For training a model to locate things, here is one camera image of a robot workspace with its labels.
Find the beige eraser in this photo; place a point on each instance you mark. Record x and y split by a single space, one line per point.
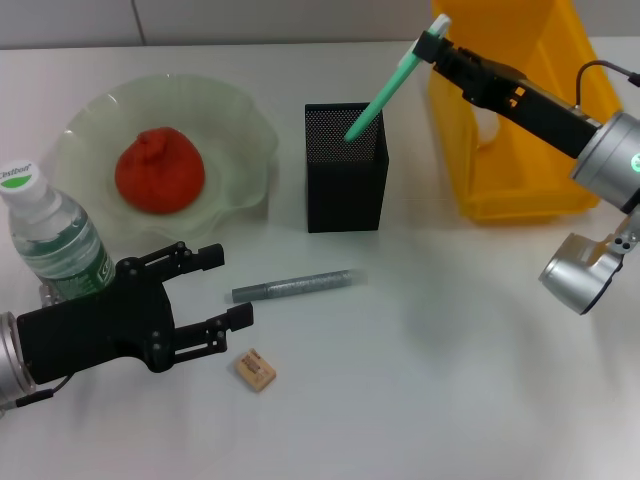
255 371

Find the pale green glass fruit plate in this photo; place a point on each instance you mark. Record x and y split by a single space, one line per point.
230 150

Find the black mesh pen holder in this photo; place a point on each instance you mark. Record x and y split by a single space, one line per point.
345 195

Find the orange fruit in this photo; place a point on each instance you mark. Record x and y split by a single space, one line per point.
160 175

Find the white paper ball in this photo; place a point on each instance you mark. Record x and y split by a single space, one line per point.
487 130

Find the mint green pen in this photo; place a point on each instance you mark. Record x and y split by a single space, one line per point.
385 92

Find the clear green-label water bottle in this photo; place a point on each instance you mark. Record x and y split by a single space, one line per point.
55 240

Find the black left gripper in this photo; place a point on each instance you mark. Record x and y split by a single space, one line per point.
95 335

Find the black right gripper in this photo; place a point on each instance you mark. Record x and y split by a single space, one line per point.
540 110

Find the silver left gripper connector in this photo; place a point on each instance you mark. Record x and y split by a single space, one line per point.
50 295

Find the grey marker pen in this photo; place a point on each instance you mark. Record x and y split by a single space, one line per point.
300 285

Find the yellow plastic bin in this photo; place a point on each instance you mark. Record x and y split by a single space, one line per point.
525 175

